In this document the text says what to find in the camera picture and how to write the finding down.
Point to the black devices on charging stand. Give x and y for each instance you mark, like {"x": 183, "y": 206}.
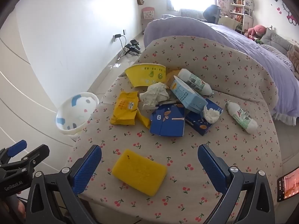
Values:
{"x": 133, "y": 46}

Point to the yellow snack packet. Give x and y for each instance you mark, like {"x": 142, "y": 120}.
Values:
{"x": 125, "y": 108}

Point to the grey plush pillow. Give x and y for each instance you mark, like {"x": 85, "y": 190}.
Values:
{"x": 274, "y": 40}

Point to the pink plush toy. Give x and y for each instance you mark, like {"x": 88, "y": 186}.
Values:
{"x": 255, "y": 31}

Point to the paper wrapper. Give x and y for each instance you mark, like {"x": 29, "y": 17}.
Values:
{"x": 155, "y": 94}

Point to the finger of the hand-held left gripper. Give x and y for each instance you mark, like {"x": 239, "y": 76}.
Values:
{"x": 16, "y": 148}
{"x": 35, "y": 157}

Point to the light blue milk carton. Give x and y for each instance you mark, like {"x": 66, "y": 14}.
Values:
{"x": 186, "y": 95}

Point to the yellow sponge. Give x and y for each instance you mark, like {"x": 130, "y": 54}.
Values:
{"x": 139, "y": 171}

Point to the grey sofa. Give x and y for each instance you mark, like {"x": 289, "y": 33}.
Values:
{"x": 191, "y": 13}

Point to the purple blanket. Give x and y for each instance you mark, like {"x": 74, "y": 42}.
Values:
{"x": 210, "y": 32}

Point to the white bottle green label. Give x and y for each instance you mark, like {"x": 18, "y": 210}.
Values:
{"x": 243, "y": 117}
{"x": 195, "y": 81}

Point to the orange peel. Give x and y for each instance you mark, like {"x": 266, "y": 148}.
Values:
{"x": 171, "y": 74}

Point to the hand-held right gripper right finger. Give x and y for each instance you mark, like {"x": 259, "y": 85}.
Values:
{"x": 213, "y": 169}

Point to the black chair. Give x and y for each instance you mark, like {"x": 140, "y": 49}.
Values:
{"x": 211, "y": 12}

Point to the yellow paper cup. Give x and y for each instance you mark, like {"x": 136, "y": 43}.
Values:
{"x": 143, "y": 74}

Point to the white tissue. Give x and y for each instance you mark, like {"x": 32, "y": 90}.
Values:
{"x": 211, "y": 114}

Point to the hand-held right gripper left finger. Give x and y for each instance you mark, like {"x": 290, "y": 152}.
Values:
{"x": 86, "y": 170}

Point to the white bin blue pattern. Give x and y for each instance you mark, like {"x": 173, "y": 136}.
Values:
{"x": 74, "y": 112}

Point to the brown fuzzy pillow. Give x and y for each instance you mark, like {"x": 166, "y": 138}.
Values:
{"x": 293, "y": 57}

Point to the pink wall stickers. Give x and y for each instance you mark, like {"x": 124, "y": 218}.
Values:
{"x": 290, "y": 16}

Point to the white bookshelf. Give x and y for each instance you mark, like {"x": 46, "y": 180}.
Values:
{"x": 241, "y": 11}

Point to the black smartphone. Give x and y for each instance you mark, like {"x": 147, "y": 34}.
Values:
{"x": 288, "y": 185}

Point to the dark blue drink carton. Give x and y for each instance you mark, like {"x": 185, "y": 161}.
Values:
{"x": 198, "y": 124}
{"x": 167, "y": 122}

